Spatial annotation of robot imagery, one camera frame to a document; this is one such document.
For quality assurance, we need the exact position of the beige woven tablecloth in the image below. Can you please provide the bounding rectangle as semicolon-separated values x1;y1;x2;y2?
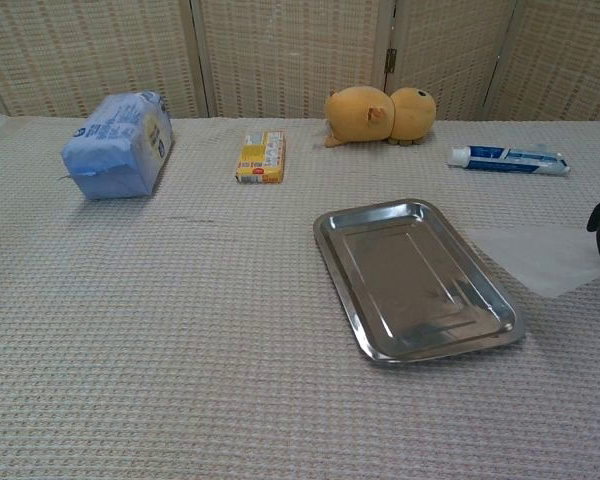
0;113;600;480

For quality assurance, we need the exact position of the blue wet wipes pack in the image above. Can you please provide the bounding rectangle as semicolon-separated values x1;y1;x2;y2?
60;90;175;201

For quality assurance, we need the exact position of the yellow plush duck toy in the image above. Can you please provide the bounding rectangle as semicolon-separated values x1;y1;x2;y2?
323;85;438;149

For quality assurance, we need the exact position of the yellow small carton box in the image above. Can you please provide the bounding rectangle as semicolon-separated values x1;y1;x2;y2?
235;130;286;185

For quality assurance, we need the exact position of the white blue toothpaste tube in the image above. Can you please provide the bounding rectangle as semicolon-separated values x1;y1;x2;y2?
445;144;572;177

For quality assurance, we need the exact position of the beige woven folding screen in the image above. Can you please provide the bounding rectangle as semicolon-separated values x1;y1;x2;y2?
0;0;600;122

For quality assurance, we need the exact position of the metal rectangular tray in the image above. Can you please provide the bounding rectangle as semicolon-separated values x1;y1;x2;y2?
312;198;526;370

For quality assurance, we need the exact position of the white paper sheet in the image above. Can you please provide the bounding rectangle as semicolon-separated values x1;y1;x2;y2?
467;219;600;300

